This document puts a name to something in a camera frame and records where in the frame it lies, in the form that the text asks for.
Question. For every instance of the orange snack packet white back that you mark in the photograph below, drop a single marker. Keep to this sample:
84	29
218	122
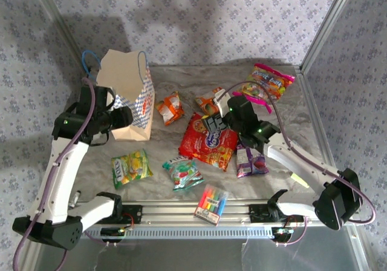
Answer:
205	103

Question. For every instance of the large red snack bag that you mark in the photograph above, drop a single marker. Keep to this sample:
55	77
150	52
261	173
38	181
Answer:
205	150

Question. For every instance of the colourful candy bag pink edges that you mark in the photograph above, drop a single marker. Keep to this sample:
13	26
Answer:
266	85

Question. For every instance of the small orange snack packet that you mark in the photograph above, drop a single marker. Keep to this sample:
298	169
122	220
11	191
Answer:
169	107

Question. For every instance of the purple snack packet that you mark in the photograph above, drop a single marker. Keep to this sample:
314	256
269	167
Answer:
251	163

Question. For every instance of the blue checkered paper bag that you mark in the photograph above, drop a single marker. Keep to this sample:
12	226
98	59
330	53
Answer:
127	71

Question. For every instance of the green Fox's candy packet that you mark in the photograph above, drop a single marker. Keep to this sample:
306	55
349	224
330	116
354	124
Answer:
131	169

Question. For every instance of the teal red Fox's candy packet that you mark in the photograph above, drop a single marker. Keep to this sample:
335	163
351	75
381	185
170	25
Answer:
183	174

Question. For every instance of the pack of coloured markers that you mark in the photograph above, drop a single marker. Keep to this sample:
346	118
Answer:
211	206

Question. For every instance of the small circuit board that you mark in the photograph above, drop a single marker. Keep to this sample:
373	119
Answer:
116	231
282	232

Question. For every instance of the aluminium side rail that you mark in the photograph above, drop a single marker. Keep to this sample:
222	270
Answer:
314	113

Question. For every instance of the aluminium frame post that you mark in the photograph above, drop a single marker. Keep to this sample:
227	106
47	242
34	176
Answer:
329	23
60	32

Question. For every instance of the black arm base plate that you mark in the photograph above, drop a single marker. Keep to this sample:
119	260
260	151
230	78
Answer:
257	214
136	213

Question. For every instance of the aluminium mounting rail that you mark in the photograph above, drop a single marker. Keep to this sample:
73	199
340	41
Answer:
169	212

